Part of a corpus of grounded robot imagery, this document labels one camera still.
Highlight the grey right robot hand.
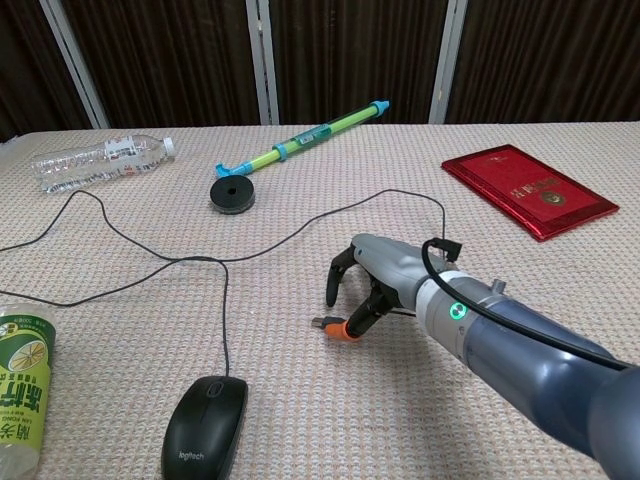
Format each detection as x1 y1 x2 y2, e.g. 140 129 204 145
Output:
325 233 452 345

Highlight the black mouse cable with USB plug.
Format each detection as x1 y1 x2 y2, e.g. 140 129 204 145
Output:
0 188 447 379

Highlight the black Logitech computer mouse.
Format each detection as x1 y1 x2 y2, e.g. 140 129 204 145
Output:
160 375 250 480

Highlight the red certificate folder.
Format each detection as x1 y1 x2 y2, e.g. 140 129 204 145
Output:
440 143 621 244

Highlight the green and blue toy pump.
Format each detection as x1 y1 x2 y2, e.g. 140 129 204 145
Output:
214 99 391 180

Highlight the black round disc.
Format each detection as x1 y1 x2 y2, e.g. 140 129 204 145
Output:
208 175 257 216

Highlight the beige woven tablecloth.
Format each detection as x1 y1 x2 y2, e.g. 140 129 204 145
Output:
0 119 640 480

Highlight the clear plastic water bottle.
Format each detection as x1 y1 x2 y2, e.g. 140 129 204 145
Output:
32 133 177 195

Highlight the green label drink bottle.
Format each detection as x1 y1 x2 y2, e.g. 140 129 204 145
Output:
0 302 56 480

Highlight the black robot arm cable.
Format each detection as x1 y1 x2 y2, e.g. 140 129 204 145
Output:
421 238 629 372

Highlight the white partition post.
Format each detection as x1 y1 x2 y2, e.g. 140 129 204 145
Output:
428 0 469 125
245 0 280 126
38 0 111 130

